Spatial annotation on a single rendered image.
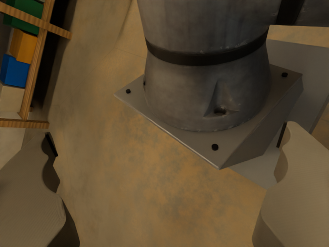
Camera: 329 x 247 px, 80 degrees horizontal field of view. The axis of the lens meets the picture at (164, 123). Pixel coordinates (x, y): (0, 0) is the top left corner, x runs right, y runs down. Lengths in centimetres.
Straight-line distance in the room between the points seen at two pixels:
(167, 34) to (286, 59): 33
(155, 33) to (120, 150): 138
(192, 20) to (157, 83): 9
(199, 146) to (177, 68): 10
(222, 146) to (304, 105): 26
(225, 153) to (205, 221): 99
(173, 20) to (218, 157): 15
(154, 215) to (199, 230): 32
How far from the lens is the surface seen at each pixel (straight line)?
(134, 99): 33
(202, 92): 23
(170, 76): 24
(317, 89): 48
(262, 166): 48
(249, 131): 27
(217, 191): 114
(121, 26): 181
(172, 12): 20
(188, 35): 20
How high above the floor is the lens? 102
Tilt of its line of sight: 53 degrees down
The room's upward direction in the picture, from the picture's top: 84 degrees counter-clockwise
